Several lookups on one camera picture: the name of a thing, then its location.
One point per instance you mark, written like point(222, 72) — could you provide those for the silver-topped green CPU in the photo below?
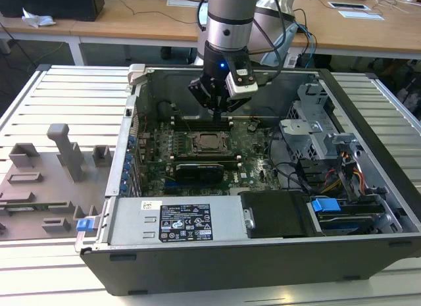
point(208, 142)

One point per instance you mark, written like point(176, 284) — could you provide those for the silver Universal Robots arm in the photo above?
point(230, 23)

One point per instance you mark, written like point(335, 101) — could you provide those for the CPU socket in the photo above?
point(189, 144)

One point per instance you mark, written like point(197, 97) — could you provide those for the blue slot retainer clip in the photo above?
point(123, 188)
point(125, 178)
point(126, 168)
point(128, 158)
point(132, 141)

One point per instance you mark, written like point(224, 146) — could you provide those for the blue expansion slot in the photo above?
point(169, 187)

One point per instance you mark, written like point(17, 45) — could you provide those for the silver coin battery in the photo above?
point(252, 125)

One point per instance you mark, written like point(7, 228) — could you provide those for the wooden desk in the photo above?
point(355, 36)
point(131, 23)

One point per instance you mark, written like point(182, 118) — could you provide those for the green PC motherboard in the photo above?
point(256, 161)

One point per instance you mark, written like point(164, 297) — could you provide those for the perforated metal drive cage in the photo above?
point(296, 135)

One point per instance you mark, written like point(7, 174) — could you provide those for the white framed dark tablet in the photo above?
point(349, 6)

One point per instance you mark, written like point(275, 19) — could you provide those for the white paper sheet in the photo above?
point(361, 15)

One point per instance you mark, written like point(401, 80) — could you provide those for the small white printed sticker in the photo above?
point(147, 206)

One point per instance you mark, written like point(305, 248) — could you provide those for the black plastic shroud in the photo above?
point(276, 214)

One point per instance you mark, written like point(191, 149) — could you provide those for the black printed rating label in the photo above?
point(184, 222)

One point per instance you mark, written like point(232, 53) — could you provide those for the grey metal power supply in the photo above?
point(131, 220)

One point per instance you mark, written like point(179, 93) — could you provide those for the blue disk carrier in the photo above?
point(325, 205)

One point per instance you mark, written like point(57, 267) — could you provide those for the black box on desk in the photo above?
point(49, 3)

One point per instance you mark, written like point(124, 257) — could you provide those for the crumpled white paper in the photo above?
point(37, 18)

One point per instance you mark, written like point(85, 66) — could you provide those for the grey and black PC case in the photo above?
point(230, 266)

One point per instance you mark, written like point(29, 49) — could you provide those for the grey parts rack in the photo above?
point(49, 187)

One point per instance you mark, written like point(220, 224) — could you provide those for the blue case latch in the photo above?
point(82, 226)

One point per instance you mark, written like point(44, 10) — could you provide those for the green RAM stick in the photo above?
point(36, 207)

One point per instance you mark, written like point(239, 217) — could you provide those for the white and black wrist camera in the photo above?
point(243, 89)

